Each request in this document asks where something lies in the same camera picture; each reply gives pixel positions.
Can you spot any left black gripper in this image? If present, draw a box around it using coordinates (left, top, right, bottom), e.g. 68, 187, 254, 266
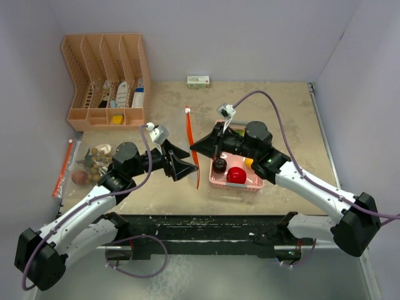
128, 138, 197, 180

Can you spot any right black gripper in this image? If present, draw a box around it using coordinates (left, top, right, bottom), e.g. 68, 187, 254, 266
191, 121, 258, 161

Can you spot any clear zip bag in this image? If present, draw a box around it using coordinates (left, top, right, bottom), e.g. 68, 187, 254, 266
52, 139, 116, 200
184, 105, 201, 191

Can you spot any white mushroom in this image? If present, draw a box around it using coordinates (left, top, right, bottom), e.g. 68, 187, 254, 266
95, 144, 113, 155

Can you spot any brown longan bunch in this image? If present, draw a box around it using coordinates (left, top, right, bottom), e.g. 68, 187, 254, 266
76, 147, 112, 184

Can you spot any clear zip top bag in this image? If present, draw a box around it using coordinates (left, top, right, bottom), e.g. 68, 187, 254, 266
52, 139, 116, 200

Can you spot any brown passion fruit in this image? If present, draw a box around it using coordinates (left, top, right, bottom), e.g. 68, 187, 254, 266
71, 170, 88, 186

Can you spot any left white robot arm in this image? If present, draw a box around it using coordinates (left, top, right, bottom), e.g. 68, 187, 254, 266
14, 141, 198, 291

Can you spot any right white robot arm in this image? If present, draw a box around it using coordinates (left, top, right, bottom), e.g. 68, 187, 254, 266
190, 121, 381, 257

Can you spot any dark purple mangosteen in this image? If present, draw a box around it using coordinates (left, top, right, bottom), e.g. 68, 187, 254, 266
212, 158, 227, 174

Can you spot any red apple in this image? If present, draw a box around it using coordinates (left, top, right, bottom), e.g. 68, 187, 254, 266
226, 166, 247, 184

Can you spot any yellow orange peach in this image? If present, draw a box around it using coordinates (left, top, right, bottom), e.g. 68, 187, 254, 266
244, 157, 253, 168

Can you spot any pink plastic basket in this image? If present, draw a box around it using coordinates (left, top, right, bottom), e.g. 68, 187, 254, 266
208, 120, 266, 191

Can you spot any small green white box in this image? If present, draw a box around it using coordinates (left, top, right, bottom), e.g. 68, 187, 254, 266
186, 75, 210, 89

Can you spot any white blue box in organizer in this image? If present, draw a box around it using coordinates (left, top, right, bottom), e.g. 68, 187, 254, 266
131, 78, 144, 108

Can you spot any yellow block in organizer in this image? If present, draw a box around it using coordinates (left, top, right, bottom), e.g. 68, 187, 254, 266
111, 115, 124, 125

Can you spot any white tube in organizer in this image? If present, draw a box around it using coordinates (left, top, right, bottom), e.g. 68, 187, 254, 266
115, 81, 129, 108

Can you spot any orange file organizer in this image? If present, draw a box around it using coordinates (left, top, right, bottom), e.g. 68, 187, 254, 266
61, 33, 152, 132

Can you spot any black white item in organizer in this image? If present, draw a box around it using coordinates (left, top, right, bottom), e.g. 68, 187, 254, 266
97, 80, 110, 108

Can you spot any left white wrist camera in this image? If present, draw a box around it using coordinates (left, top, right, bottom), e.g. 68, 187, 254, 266
146, 122, 169, 146

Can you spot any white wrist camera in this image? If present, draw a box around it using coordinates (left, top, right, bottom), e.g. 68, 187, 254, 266
217, 103, 236, 133
146, 122, 169, 146

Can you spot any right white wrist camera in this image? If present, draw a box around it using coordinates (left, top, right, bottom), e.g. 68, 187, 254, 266
217, 103, 236, 133

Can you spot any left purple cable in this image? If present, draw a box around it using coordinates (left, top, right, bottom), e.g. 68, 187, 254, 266
21, 124, 171, 291

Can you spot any purple cable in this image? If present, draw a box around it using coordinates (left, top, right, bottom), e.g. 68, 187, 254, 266
232, 90, 400, 269
21, 124, 171, 291

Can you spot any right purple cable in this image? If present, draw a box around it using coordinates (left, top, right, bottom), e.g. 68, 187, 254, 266
232, 90, 400, 269

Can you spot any black metal base frame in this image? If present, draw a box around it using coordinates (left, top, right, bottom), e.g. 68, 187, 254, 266
103, 212, 313, 261

